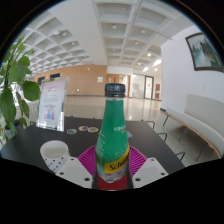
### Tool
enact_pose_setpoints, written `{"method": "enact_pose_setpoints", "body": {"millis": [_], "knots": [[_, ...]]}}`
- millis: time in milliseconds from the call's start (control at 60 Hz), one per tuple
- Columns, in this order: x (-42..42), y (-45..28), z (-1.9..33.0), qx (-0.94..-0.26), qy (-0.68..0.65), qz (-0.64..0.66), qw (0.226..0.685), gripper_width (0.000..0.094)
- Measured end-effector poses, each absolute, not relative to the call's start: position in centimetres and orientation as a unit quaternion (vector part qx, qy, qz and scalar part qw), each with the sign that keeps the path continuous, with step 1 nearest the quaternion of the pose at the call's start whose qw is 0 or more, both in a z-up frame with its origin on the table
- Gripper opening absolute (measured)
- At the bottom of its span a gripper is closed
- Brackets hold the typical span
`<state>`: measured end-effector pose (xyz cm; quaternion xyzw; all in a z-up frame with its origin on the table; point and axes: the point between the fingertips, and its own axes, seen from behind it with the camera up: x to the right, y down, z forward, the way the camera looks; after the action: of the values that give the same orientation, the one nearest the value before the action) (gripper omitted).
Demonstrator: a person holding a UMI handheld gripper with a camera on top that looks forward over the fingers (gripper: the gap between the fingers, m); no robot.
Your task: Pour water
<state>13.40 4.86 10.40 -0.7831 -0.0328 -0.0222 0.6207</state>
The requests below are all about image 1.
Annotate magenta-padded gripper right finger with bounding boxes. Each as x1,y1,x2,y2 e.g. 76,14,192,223
126,145,170,190

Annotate framed landscape wall picture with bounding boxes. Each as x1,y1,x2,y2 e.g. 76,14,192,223
184,31,224,73

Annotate flat round red coaster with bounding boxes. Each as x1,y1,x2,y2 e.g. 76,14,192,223
96,172,130,192

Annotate green drink bottle black cap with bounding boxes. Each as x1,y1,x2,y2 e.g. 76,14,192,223
94,82,131,184

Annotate long white bench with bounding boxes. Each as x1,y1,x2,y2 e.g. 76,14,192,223
162,93,224,160

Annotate recessed ceiling lights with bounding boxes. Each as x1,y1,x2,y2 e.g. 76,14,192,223
53,22,163,73

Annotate white polka dot mug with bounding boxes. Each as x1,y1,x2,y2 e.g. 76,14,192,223
39,139,71,175

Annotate clear acrylic sign stand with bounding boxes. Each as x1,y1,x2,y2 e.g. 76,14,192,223
35,77,70,133

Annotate potted green leafy plant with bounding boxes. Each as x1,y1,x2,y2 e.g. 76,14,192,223
0,34,42,143

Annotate black metal chairs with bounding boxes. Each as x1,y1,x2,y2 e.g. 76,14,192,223
140,118,188,163

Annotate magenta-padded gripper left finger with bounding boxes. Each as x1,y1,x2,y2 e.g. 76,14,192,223
55,144,102,190

